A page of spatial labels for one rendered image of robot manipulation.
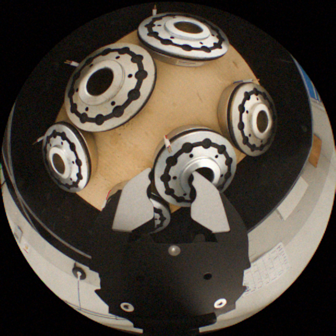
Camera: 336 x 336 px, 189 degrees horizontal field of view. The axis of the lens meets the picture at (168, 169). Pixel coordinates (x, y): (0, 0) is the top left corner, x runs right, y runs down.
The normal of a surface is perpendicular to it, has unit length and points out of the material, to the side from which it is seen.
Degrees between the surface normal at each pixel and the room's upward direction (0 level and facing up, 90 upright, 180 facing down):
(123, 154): 0
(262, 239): 90
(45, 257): 90
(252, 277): 90
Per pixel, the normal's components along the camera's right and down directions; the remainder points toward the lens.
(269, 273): -0.73, -0.54
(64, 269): 0.67, -0.67
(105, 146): 0.11, 0.50
